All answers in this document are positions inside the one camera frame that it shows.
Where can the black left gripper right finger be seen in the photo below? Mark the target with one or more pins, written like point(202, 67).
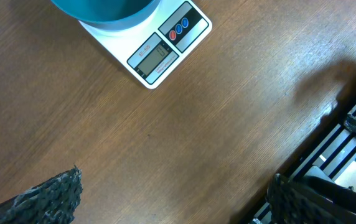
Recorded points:
point(311, 200)

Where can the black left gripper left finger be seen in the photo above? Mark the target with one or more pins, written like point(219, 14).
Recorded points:
point(53, 201)

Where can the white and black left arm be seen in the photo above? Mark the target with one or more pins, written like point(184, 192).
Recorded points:
point(310, 200)

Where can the white digital kitchen scale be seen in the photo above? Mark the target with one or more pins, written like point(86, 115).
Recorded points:
point(152, 49)

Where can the blue-grey plastic bowl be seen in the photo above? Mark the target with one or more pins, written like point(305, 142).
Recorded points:
point(109, 14)

